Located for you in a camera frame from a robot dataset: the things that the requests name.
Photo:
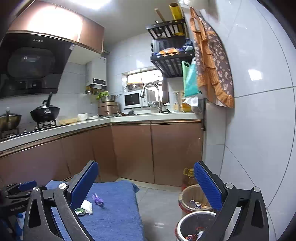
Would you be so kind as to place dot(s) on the black wok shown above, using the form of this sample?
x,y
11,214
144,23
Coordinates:
x,y
44,113

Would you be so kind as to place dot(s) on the green and white wrapper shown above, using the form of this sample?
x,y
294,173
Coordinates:
x,y
85,207

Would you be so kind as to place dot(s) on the white bin with black liner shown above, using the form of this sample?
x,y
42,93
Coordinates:
x,y
185,222

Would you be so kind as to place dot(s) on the yellow roll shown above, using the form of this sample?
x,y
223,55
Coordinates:
x,y
175,11

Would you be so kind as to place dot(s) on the blue towel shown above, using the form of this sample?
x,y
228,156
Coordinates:
x,y
115,220

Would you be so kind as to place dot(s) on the black countertop oven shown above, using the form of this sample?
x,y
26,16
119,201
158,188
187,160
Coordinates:
x,y
166,44

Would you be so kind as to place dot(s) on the copper coloured electric cooker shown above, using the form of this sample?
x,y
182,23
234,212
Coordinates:
x,y
108,109

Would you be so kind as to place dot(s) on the cooking oil bottle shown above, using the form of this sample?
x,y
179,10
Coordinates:
x,y
188,177

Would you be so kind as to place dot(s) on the kitchen window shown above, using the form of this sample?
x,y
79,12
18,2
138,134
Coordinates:
x,y
141,74

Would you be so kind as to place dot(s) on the brown kitchen cabinet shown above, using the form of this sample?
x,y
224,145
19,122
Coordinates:
x,y
131,150

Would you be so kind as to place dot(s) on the purple candy wrapper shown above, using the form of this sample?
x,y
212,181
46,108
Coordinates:
x,y
97,200

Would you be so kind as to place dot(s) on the black dish rack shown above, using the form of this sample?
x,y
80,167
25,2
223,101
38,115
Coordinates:
x,y
168,64

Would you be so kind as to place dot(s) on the orange floral apron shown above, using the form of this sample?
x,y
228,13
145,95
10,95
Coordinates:
x,y
215,69

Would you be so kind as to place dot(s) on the hanging white plastic bag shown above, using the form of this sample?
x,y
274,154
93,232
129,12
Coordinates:
x,y
190,101

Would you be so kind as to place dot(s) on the brass water valves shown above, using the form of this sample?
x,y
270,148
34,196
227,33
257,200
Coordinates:
x,y
90,89

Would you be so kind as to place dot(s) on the steel bowl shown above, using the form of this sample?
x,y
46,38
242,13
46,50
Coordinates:
x,y
108,99

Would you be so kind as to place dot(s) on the tan bin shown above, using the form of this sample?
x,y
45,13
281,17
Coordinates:
x,y
188,197

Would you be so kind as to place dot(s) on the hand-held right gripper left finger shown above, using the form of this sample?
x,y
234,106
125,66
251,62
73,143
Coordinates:
x,y
84,183

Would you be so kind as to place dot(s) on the steel faucet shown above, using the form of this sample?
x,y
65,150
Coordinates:
x,y
150,83

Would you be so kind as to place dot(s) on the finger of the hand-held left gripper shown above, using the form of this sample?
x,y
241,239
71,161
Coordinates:
x,y
27,185
16,197

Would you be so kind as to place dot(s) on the white water heater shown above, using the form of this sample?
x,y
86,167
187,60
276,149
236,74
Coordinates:
x,y
97,69

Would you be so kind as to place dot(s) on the teal bag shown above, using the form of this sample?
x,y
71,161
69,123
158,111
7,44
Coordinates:
x,y
192,81

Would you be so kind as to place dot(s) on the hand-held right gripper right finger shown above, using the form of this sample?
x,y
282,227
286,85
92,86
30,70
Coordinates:
x,y
208,185

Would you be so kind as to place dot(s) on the red snack bag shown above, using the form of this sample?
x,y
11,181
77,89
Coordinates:
x,y
196,233

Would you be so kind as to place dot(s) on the steel pot with lid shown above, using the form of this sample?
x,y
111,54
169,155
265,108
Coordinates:
x,y
135,86

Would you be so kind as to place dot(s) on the orange packets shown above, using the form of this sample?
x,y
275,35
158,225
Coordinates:
x,y
170,52

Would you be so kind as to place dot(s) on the yellow bottle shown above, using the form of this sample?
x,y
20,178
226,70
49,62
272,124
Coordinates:
x,y
186,107

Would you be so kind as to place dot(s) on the green leafy vegetable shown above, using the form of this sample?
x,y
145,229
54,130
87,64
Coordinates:
x,y
103,95

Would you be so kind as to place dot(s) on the green cutting board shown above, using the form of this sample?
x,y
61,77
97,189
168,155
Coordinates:
x,y
184,74

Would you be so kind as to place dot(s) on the white microwave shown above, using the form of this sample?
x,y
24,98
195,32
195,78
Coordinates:
x,y
133,99

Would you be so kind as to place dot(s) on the black range hood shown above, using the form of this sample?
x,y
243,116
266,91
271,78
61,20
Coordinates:
x,y
32,67

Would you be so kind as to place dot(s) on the gas stove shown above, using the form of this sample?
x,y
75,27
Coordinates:
x,y
44,125

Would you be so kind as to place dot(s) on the brown wall cabinet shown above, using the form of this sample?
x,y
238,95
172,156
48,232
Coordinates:
x,y
90,34

